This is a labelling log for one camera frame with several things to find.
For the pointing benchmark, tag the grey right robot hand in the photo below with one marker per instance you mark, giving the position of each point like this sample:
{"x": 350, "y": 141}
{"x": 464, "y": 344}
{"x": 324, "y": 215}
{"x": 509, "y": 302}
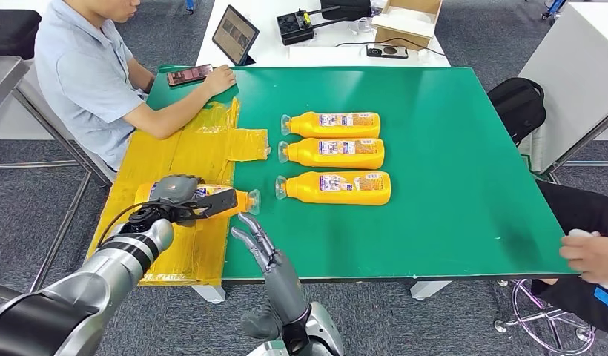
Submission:
{"x": 284, "y": 290}

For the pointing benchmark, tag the person's hand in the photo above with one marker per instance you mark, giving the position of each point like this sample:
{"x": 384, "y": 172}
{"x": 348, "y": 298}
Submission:
{"x": 591, "y": 258}

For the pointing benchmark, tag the person's right hand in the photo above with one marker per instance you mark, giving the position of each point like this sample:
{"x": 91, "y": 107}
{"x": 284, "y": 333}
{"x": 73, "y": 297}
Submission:
{"x": 219, "y": 79}

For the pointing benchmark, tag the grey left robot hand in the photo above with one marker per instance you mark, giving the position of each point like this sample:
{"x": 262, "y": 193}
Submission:
{"x": 175, "y": 186}

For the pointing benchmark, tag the orange detergent bottle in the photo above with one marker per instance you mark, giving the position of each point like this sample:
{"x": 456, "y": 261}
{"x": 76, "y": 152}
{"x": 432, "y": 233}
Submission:
{"x": 309, "y": 127}
{"x": 309, "y": 156}
{"x": 309, "y": 191}
{"x": 242, "y": 201}

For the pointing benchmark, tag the person's right forearm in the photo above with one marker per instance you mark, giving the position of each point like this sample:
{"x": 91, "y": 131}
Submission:
{"x": 176, "y": 114}

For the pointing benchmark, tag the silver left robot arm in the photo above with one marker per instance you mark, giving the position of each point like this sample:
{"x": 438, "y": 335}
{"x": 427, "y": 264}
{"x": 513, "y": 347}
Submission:
{"x": 127, "y": 250}

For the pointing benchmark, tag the smartphone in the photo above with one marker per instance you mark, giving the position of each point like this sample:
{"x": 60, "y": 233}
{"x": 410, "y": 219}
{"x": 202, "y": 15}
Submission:
{"x": 188, "y": 75}

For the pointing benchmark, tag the yellow taped cardboard sheet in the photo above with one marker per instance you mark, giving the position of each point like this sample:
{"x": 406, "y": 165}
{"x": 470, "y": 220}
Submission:
{"x": 152, "y": 162}

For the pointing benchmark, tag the black tablet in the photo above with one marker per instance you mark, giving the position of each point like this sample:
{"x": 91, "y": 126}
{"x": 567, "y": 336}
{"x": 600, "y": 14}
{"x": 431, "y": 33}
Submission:
{"x": 234, "y": 34}

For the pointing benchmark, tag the person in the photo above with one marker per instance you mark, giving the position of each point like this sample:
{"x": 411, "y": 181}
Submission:
{"x": 83, "y": 73}
{"x": 579, "y": 211}

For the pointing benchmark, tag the white table foot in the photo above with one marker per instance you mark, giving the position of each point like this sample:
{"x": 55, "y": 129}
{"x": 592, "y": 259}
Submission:
{"x": 210, "y": 294}
{"x": 429, "y": 290}

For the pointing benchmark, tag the black router with antennas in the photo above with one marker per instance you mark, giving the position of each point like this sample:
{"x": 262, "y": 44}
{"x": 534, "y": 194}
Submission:
{"x": 294, "y": 28}

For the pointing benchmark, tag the white table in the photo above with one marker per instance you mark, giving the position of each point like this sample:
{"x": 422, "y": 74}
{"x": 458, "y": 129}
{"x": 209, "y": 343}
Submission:
{"x": 309, "y": 54}

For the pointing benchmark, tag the chrome stool base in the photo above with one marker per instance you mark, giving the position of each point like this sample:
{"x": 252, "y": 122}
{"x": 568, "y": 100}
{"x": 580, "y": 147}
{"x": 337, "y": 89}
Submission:
{"x": 500, "y": 327}

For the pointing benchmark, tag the black bag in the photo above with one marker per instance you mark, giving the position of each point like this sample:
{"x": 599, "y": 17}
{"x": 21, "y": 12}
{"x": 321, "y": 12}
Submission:
{"x": 345, "y": 9}

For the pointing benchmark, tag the clear plastic wrap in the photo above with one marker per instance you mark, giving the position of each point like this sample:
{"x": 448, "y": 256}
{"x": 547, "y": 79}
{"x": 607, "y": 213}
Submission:
{"x": 361, "y": 25}

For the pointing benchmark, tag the black backpack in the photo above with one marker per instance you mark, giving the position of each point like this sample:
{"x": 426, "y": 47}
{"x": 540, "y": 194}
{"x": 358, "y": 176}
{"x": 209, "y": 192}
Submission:
{"x": 515, "y": 108}

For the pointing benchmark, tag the white side desk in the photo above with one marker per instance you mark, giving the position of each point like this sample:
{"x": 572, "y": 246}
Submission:
{"x": 14, "y": 123}
{"x": 569, "y": 59}

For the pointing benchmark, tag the green table mat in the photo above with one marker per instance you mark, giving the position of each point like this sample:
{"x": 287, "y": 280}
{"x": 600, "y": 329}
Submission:
{"x": 431, "y": 172}

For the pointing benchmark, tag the open cardboard box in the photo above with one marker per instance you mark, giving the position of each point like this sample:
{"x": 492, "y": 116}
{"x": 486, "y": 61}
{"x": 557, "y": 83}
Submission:
{"x": 407, "y": 37}

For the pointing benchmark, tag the grey metal table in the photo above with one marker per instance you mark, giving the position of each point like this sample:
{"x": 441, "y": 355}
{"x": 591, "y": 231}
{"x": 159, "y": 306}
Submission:
{"x": 4, "y": 73}

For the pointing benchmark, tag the black hard case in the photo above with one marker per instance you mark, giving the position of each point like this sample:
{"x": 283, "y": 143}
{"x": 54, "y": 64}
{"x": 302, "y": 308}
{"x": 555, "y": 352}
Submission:
{"x": 14, "y": 33}

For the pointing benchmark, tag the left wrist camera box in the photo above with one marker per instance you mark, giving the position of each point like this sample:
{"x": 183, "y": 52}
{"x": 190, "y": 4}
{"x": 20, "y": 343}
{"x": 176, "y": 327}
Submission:
{"x": 220, "y": 204}

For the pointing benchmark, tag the black camera device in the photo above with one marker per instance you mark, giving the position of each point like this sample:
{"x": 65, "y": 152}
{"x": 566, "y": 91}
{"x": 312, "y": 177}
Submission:
{"x": 387, "y": 51}

